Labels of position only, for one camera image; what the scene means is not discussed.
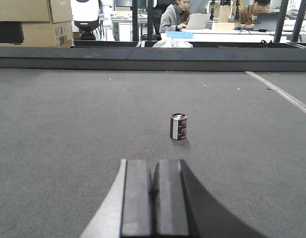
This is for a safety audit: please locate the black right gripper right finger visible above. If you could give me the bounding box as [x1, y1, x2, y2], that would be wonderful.
[154, 159, 264, 238]

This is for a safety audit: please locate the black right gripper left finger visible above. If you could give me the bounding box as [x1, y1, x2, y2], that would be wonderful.
[80, 159, 152, 238]

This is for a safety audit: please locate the small brown cylindrical capacitor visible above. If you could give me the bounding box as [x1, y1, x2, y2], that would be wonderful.
[170, 113, 187, 140]

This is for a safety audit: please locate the white toothed strip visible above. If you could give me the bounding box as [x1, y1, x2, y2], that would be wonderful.
[245, 71, 306, 115]

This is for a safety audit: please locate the crumpled plastic bag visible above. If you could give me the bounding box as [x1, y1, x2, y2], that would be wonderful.
[152, 37, 193, 48]

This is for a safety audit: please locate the blue tray on desk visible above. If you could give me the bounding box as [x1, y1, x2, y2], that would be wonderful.
[166, 31, 193, 39]

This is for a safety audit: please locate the white desk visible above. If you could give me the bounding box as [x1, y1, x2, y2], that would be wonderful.
[160, 28, 306, 43]

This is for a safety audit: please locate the silver laptop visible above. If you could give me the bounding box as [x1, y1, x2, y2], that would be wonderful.
[182, 13, 210, 30]

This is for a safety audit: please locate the person in grey hoodie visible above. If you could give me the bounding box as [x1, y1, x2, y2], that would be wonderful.
[159, 0, 190, 33]

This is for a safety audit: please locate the large cardboard box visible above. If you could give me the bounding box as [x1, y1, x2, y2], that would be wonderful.
[0, 21, 73, 48]

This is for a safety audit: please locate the white humanoid robot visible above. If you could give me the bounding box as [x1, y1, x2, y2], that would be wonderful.
[70, 0, 115, 41]

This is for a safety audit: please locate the dark grey laptop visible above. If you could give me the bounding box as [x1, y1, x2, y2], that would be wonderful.
[253, 12, 279, 32]

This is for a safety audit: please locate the person in brown jacket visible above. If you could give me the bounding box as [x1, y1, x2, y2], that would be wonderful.
[235, 0, 270, 29]

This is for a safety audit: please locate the upper cardboard box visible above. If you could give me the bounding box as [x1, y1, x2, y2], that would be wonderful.
[0, 0, 72, 23]

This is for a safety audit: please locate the black table edge rail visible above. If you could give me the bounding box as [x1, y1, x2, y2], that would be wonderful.
[0, 47, 306, 72]

